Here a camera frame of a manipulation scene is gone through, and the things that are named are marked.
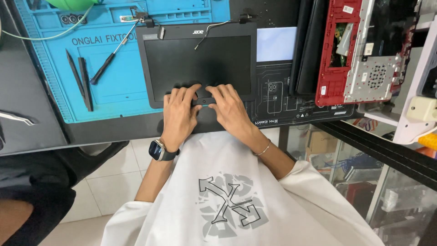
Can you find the white power socket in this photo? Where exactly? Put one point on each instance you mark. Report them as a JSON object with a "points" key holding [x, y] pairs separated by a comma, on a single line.
{"points": [[421, 108]]}

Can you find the glass display cabinet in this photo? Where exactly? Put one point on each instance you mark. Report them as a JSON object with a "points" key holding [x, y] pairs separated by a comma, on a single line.
{"points": [[375, 184]]}

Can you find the white paper sheet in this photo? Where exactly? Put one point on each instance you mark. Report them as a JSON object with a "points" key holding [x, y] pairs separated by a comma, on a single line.
{"points": [[276, 44]]}

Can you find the silver metal tweezers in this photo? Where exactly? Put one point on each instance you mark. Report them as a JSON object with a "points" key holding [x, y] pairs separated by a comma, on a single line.
{"points": [[17, 118]]}

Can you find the person's right hand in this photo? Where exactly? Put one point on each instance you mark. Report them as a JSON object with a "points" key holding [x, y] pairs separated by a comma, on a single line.
{"points": [[235, 116]]}

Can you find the three round lens rings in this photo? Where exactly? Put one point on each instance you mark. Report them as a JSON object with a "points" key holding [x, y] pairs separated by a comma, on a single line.
{"points": [[72, 18]]}

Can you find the white printed t-shirt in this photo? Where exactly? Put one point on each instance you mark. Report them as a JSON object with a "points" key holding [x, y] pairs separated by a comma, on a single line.
{"points": [[235, 201]]}

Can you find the blue silicone repair mat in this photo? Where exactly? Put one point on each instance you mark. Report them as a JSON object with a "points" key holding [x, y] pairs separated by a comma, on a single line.
{"points": [[112, 68]]}

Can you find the green round object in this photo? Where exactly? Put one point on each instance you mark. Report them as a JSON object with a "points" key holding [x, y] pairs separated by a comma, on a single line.
{"points": [[70, 4]]}

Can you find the wide black plastic spudger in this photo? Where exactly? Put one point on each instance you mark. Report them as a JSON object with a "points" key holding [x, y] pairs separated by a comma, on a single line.
{"points": [[86, 85]]}

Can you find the person's left hand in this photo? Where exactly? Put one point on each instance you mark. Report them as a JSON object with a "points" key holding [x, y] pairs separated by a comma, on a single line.
{"points": [[177, 119]]}

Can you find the black smartwatch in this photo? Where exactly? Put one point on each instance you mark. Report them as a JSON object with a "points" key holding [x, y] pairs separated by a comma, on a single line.
{"points": [[157, 150]]}

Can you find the white shelf frame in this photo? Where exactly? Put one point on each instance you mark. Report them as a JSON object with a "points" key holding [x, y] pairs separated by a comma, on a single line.
{"points": [[414, 82]]}

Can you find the black laptop screen assembly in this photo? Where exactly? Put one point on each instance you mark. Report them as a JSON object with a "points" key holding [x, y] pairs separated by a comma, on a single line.
{"points": [[191, 61]]}

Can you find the thin black plastic spudger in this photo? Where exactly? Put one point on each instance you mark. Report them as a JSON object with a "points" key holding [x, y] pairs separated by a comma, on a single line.
{"points": [[75, 73]]}

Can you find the black printed desk mat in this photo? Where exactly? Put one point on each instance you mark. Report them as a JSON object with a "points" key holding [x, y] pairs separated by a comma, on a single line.
{"points": [[273, 102]]}

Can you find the red laptop chassis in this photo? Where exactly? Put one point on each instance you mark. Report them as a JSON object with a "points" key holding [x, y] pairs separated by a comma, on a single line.
{"points": [[368, 65]]}

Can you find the yellow plastic object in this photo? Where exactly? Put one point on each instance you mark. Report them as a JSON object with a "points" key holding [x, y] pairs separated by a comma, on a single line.
{"points": [[428, 140]]}

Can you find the black laptop cover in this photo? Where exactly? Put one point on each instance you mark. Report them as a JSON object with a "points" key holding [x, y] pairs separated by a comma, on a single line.
{"points": [[309, 47]]}

